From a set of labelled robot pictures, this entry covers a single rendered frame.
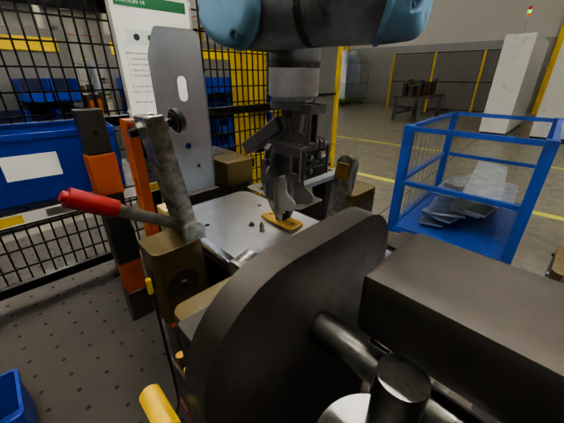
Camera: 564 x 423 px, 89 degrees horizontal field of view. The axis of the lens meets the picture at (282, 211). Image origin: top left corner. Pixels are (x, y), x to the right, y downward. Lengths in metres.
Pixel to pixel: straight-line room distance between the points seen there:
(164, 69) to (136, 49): 0.29
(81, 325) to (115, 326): 0.08
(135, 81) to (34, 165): 0.37
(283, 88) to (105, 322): 0.70
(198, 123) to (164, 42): 0.17
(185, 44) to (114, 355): 0.68
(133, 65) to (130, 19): 0.11
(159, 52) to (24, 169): 0.34
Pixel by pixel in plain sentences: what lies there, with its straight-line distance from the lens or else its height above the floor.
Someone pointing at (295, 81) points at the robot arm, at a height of 1.25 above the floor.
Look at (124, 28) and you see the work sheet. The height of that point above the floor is 1.36.
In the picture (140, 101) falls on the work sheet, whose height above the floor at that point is 1.19.
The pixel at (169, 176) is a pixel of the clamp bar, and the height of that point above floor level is 1.14.
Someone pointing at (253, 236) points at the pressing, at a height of 1.00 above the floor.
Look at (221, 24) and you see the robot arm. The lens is 0.35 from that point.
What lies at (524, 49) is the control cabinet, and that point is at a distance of 8.08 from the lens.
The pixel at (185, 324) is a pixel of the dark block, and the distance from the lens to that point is 0.19.
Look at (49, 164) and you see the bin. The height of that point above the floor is 1.10.
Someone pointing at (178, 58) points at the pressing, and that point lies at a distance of 0.69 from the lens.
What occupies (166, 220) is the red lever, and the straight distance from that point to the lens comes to 0.41.
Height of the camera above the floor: 1.26
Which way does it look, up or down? 25 degrees down
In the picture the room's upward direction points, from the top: straight up
